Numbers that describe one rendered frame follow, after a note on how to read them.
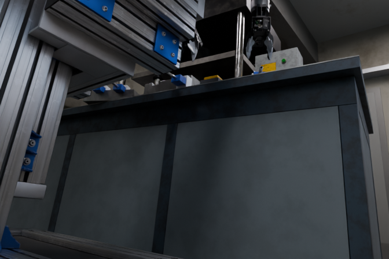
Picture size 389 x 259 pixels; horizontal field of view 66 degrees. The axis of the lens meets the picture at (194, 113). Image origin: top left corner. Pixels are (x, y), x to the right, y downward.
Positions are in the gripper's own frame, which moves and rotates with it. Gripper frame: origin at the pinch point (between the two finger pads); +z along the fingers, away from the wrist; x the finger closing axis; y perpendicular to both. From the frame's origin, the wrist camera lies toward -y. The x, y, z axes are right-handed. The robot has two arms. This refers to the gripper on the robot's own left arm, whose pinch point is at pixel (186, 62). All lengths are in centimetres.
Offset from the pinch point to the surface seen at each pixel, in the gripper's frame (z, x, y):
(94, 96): 9.9, -48.3, 5.9
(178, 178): 47.6, -0.2, -2.6
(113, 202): 57, -32, -2
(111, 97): 10.8, -39.4, 2.9
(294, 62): -42, 21, -92
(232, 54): -58, -24, -88
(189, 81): 9.5, 2.5, 0.1
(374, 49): -181, 66, -345
